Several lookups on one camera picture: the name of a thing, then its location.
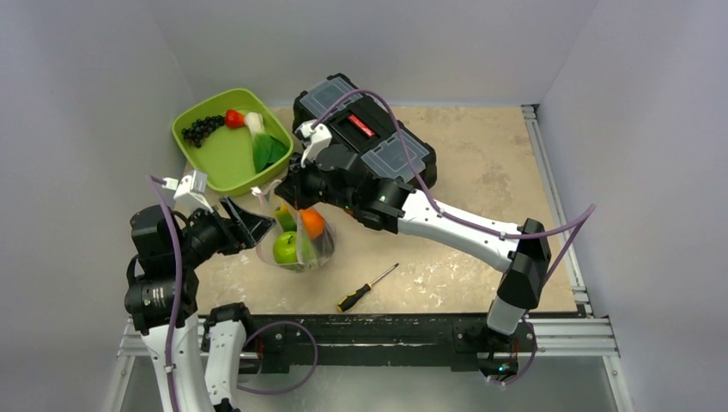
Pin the green plastic bin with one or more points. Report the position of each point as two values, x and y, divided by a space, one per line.
226 156

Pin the toy black grapes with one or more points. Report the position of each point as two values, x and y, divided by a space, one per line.
201 129

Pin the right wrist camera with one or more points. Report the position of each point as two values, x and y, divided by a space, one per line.
315 137

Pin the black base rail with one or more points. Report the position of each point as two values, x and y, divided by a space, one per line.
459 342

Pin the black toolbox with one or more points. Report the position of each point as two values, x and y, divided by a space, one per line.
364 126

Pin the toy green apple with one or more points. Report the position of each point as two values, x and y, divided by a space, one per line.
285 251

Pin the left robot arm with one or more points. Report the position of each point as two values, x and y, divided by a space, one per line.
162 301

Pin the toy green leaf vegetable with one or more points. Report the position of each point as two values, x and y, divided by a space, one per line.
266 149

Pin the clear zip top bag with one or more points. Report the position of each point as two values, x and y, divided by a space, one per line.
300 240

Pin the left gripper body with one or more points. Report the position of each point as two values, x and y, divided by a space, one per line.
208 233

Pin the toy mango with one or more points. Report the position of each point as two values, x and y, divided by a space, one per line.
284 218

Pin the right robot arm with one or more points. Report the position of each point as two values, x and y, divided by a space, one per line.
519 252

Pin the yellow black screwdriver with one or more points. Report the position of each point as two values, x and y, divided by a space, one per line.
350 300

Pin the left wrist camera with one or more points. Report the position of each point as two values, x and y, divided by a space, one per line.
189 190

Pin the toy orange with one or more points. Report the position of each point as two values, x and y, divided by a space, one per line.
313 222

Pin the toy red strawberry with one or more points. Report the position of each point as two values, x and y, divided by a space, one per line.
234 119

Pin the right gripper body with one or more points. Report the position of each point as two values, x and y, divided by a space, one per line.
295 185

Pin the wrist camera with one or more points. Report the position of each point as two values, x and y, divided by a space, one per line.
315 137
189 190

